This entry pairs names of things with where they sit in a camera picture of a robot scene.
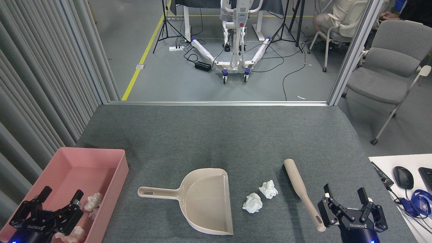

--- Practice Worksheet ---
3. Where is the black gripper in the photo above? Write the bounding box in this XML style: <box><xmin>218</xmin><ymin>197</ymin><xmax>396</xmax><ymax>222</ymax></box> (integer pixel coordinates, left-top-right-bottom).
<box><xmin>317</xmin><ymin>184</ymin><xmax>388</xmax><ymax>243</ymax></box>
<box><xmin>8</xmin><ymin>186</ymin><xmax>84</xmax><ymax>243</ymax></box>

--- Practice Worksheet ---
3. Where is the beige brush with black bristles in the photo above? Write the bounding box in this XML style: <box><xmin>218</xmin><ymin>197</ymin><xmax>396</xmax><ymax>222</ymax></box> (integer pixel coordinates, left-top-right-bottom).
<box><xmin>282</xmin><ymin>159</ymin><xmax>327</xmax><ymax>233</ymax></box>

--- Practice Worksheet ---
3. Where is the white tissue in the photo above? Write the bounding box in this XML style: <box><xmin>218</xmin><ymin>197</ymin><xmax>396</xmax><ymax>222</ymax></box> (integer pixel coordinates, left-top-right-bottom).
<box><xmin>84</xmin><ymin>192</ymin><xmax>103</xmax><ymax>220</ymax></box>
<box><xmin>242</xmin><ymin>192</ymin><xmax>263</xmax><ymax>214</ymax></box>
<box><xmin>54</xmin><ymin>225</ymin><xmax>86</xmax><ymax>243</ymax></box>
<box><xmin>259</xmin><ymin>180</ymin><xmax>279</xmax><ymax>199</ymax></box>

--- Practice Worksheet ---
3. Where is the beige plastic dustpan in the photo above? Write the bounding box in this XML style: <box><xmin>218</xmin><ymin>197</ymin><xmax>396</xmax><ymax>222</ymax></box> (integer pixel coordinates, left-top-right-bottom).
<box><xmin>137</xmin><ymin>168</ymin><xmax>234</xmax><ymax>236</ymax></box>

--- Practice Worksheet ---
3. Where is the pink plastic bin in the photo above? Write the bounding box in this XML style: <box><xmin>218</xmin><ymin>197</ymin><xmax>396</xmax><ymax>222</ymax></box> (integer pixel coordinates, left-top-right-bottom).
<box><xmin>0</xmin><ymin>147</ymin><xmax>129</xmax><ymax>243</ymax></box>

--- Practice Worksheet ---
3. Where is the black remote with buttons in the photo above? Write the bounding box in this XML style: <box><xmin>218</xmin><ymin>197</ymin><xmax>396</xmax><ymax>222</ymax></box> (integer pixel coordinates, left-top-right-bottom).
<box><xmin>371</xmin><ymin>161</ymin><xmax>394</xmax><ymax>189</ymax></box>

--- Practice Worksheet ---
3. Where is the white side table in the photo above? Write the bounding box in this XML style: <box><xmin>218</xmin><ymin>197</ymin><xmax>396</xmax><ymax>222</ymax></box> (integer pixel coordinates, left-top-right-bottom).
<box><xmin>369</xmin><ymin>154</ymin><xmax>432</xmax><ymax>234</ymax></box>

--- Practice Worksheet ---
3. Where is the black computer mouse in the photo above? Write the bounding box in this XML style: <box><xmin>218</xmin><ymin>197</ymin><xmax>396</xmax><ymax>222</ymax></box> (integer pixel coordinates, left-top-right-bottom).
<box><xmin>393</xmin><ymin>166</ymin><xmax>414</xmax><ymax>190</ymax></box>

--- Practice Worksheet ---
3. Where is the black keyboard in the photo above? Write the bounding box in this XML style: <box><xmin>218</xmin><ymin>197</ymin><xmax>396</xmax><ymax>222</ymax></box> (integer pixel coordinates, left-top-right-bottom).
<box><xmin>418</xmin><ymin>167</ymin><xmax>432</xmax><ymax>193</ymax></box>

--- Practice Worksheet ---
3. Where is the grey ribbed partition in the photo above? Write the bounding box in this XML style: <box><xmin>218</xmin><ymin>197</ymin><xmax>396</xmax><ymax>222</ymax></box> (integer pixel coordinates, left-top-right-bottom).
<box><xmin>0</xmin><ymin>0</ymin><xmax>120</xmax><ymax>230</ymax></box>

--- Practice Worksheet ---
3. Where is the grey padded chair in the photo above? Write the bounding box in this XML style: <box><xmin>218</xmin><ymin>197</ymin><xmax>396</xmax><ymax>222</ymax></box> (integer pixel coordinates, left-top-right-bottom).
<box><xmin>342</xmin><ymin>20</ymin><xmax>432</xmax><ymax>145</ymax></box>

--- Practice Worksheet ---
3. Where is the white chair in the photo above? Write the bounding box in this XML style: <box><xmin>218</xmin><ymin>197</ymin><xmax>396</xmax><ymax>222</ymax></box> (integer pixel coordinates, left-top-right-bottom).
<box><xmin>308</xmin><ymin>0</ymin><xmax>368</xmax><ymax>73</ymax></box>

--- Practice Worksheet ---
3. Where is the black tripod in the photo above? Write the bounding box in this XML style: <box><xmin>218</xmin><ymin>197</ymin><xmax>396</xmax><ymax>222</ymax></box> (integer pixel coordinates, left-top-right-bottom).
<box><xmin>268</xmin><ymin>0</ymin><xmax>306</xmax><ymax>54</ymax></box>
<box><xmin>153</xmin><ymin>0</ymin><xmax>187</xmax><ymax>54</ymax></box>

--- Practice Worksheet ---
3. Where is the white stand on wheels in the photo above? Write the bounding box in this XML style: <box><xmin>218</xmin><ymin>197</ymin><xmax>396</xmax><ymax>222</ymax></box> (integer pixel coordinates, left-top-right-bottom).
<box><xmin>191</xmin><ymin>0</ymin><xmax>272</xmax><ymax>84</ymax></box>

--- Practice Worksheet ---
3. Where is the person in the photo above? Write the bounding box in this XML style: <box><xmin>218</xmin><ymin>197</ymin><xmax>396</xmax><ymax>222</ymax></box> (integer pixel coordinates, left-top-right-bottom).
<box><xmin>312</xmin><ymin>0</ymin><xmax>372</xmax><ymax>34</ymax></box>
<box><xmin>380</xmin><ymin>0</ymin><xmax>432</xmax><ymax>24</ymax></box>

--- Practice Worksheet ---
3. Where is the blue lanyard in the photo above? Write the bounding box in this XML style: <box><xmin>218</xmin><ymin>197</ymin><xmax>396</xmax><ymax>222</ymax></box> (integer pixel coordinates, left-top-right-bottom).
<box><xmin>400</xmin><ymin>189</ymin><xmax>432</xmax><ymax>218</ymax></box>

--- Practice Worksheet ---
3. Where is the black floor cable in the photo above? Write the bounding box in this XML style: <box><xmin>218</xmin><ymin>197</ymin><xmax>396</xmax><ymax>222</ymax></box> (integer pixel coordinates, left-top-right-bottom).
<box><xmin>282</xmin><ymin>51</ymin><xmax>306</xmax><ymax>101</ymax></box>

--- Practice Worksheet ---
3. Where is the silver post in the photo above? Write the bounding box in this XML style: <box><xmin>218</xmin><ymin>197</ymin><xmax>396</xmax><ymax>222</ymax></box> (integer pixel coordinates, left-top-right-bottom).
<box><xmin>328</xmin><ymin>0</ymin><xmax>385</xmax><ymax>106</ymax></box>

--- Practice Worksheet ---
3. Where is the silver table edge rail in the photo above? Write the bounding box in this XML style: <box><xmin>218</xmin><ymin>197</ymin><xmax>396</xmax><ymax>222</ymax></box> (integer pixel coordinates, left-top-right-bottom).
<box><xmin>108</xmin><ymin>101</ymin><xmax>329</xmax><ymax>107</ymax></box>

